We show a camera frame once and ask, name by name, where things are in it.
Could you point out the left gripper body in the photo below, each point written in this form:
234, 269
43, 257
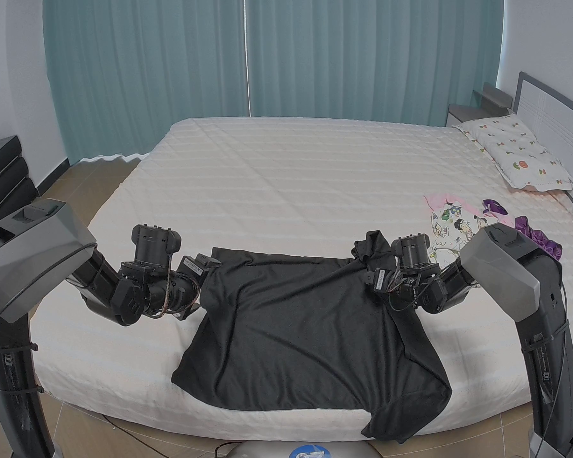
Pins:
184, 298

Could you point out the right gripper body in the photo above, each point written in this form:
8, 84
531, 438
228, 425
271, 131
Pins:
400, 294

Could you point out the black T-shirt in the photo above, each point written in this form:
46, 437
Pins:
305, 327

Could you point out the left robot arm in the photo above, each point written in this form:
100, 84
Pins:
38, 255

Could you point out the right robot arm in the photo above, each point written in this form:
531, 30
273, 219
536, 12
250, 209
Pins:
496, 265

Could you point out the white printed garment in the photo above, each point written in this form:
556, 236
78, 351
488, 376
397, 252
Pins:
451, 227

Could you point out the pink garment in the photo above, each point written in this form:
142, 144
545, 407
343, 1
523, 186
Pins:
439, 201

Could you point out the purple garment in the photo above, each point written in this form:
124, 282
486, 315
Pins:
546, 246

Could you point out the bed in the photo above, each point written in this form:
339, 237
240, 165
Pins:
291, 184

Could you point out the white printed pillow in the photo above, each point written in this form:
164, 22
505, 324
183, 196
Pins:
515, 153

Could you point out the black chest of drawers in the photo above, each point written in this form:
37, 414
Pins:
4, 179

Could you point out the grey bedside table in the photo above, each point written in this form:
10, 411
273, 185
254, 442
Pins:
499, 96

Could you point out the blue-green curtain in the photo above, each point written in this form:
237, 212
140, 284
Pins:
148, 55
363, 41

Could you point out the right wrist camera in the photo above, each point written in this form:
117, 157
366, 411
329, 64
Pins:
381, 279

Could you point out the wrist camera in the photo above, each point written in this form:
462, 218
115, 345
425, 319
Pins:
193, 270
381, 279

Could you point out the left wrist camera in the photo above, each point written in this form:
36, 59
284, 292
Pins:
193, 270

